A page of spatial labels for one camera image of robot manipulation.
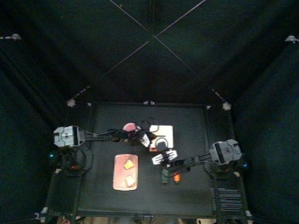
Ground thin diagonal brace wire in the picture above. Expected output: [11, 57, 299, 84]
[69, 0, 208, 103]
[108, 0, 229, 106]

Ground toy knife orange handle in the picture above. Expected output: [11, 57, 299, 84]
[172, 172, 182, 185]

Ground yellow toy food piece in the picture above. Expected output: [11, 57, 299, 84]
[122, 159, 136, 171]
[124, 175, 136, 188]

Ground pink rectangular tray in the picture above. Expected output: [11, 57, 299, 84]
[112, 153, 138, 192]

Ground white text label sticker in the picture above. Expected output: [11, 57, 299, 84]
[214, 187, 244, 214]

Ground small black rectangular block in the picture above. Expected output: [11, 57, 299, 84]
[160, 169, 170, 185]

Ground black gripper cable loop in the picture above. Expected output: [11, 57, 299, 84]
[138, 116, 158, 133]

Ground white toy drawer box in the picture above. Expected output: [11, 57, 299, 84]
[148, 124, 174, 153]

